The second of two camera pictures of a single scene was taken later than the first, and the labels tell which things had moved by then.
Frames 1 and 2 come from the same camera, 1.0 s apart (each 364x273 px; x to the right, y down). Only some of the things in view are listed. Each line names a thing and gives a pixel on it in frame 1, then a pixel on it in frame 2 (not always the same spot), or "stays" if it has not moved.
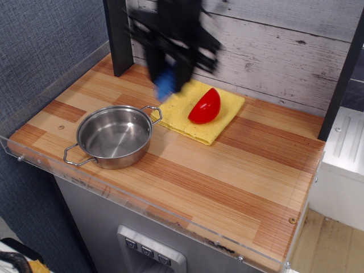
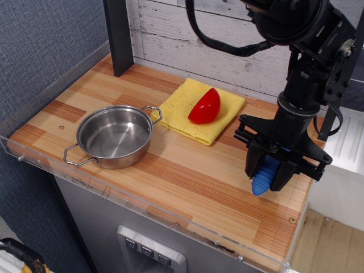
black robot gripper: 180,27 → 286,137
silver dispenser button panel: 140,253 stays
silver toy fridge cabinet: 120,238 stays
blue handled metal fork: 165,81 → 262,181
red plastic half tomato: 206,108 stays
